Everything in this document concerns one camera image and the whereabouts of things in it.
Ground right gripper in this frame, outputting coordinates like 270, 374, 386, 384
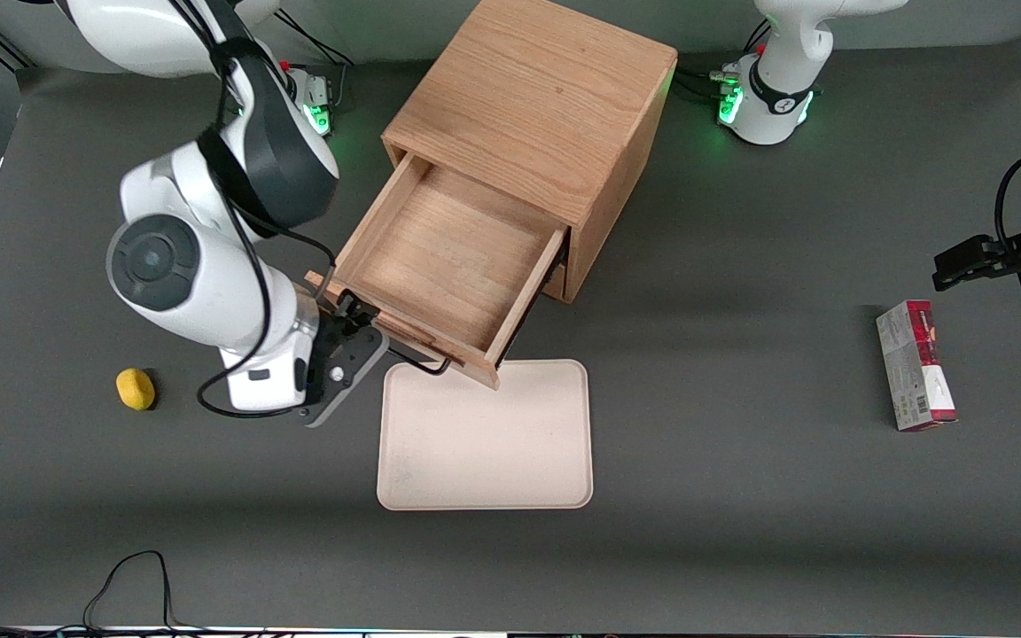
301, 291, 388, 429

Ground black wire drawer handle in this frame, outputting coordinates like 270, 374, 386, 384
305, 270, 454, 377

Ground oak wooden drawer cabinet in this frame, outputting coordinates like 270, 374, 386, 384
382, 0, 679, 305

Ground grey and red carton box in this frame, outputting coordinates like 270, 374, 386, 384
876, 300, 958, 432

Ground beige rectangular tray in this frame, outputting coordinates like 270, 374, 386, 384
377, 359, 594, 511

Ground yellow lemon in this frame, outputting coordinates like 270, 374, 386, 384
115, 368, 157, 411

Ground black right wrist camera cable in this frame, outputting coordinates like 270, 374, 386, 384
169, 0, 339, 419

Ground black right arm base cables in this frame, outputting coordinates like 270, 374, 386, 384
276, 11, 356, 112

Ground black arm base cables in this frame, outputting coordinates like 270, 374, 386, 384
674, 18, 773, 98
276, 11, 356, 112

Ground black cable loop on table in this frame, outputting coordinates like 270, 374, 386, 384
83, 550, 176, 632

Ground black left arm base cables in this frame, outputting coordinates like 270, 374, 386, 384
674, 18, 773, 98

